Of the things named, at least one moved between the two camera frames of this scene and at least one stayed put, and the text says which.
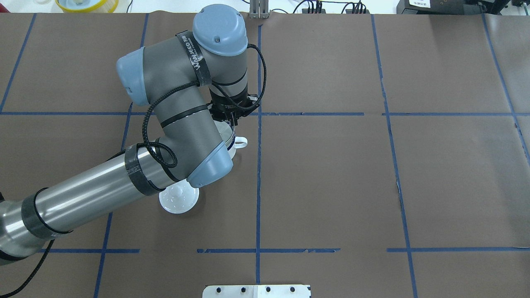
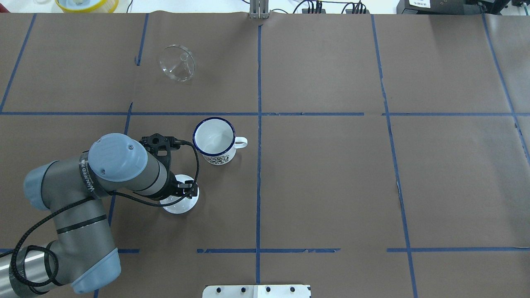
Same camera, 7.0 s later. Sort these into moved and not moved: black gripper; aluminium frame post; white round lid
Moved: black gripper
Not moved: aluminium frame post; white round lid
